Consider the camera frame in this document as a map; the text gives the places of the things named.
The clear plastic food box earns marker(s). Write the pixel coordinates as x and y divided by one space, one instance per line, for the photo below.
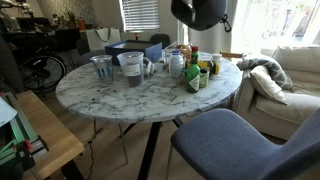
170 48

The navy blue cardboard box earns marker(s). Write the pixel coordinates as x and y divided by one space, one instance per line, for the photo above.
133 50

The white patterned cloth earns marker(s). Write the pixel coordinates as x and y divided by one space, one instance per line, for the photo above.
148 66

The glass jar with lid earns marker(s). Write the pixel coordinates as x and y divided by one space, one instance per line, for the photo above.
176 65

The clear plastic deli container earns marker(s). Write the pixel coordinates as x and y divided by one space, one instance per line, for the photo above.
132 71

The green bottle with red cap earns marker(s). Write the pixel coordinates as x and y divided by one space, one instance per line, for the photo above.
193 76

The green labelled glass jar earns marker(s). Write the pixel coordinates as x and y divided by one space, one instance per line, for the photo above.
204 79

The orange snack bag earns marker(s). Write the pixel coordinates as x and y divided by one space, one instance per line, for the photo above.
185 51

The yellow condiment container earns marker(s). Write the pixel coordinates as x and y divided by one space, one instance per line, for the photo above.
202 64

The dark grey shell chair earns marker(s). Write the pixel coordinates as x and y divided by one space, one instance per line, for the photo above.
160 39

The black jar with yellow lid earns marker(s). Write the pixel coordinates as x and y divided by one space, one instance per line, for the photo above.
215 69

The red capped hot sauce bottle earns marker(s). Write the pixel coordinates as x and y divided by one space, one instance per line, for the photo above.
136 36

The grey transparent tumbler cup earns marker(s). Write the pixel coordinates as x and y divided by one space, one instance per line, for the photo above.
103 70

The black table leg base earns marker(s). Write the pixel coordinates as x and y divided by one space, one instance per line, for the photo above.
150 150

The small white lidded jar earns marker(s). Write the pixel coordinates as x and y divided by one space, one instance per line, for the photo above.
216 59

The thin metal chair legs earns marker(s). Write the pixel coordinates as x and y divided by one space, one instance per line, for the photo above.
123 143

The white tote bag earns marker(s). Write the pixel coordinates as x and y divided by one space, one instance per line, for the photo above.
103 40

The white window blinds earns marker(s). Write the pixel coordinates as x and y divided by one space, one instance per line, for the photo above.
141 15

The beige long curtain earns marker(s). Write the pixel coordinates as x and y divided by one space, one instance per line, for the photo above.
230 40

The blue fabric shell chair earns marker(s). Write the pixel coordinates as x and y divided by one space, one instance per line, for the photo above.
233 143

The black bicycle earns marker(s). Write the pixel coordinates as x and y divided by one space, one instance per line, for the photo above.
63 71

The orange container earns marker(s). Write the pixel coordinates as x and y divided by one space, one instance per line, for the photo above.
81 23

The beige throw pillow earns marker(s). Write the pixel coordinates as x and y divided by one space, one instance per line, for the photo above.
266 85

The black sideboard cabinet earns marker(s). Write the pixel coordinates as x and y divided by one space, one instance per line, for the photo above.
66 38

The grey blanket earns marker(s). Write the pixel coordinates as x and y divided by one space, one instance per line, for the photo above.
273 70

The green potted plant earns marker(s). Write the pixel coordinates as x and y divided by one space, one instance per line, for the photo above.
70 16

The wooden side table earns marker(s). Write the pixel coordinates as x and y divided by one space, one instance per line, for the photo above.
50 133

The cream sofa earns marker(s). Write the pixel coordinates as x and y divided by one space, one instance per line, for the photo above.
293 110

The red black clamp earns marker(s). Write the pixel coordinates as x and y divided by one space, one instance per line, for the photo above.
25 151

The white plastic sheet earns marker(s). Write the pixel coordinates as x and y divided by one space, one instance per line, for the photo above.
6 111

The wooden chair frame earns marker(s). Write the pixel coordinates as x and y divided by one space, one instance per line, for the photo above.
231 54

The green metal rail frame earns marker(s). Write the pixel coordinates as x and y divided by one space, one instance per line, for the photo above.
20 128

